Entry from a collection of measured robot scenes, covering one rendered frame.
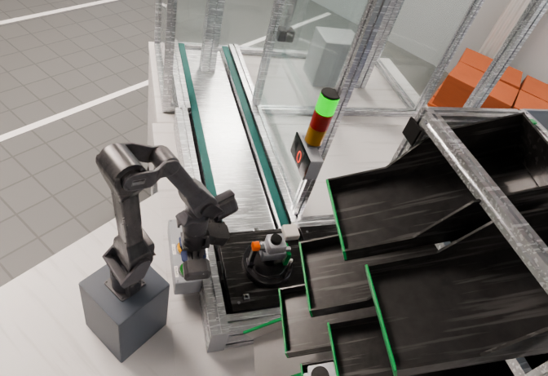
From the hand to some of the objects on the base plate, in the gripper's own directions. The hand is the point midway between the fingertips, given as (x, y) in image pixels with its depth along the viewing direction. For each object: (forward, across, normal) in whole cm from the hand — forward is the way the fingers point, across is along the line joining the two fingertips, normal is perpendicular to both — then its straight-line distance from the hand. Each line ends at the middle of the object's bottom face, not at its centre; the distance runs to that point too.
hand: (191, 255), depth 107 cm
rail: (+17, -26, +6) cm, 31 cm away
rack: (+17, +38, +33) cm, 53 cm away
